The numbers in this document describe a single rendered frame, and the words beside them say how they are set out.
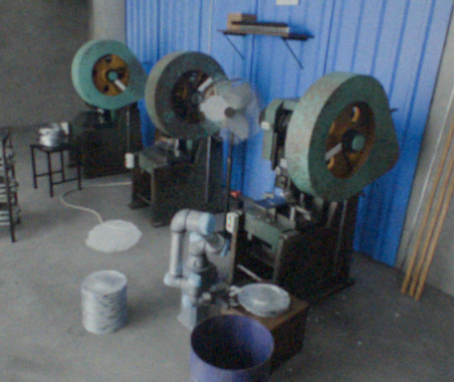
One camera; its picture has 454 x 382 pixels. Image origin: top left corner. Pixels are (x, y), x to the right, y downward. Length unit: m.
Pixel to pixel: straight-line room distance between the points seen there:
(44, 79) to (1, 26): 1.09
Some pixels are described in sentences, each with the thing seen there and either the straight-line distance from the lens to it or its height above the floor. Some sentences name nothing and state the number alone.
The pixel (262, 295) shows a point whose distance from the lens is 2.76.
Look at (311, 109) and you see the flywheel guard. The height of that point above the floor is 1.53.
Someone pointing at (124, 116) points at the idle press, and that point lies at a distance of 5.99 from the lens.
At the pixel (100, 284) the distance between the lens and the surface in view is 3.04.
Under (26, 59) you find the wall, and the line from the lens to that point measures 8.95.
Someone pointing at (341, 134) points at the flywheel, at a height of 1.37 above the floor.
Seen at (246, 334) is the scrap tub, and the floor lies 0.37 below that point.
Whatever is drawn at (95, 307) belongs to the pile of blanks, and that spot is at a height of 0.19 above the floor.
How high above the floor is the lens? 1.92
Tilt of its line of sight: 20 degrees down
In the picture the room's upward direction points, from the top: 4 degrees clockwise
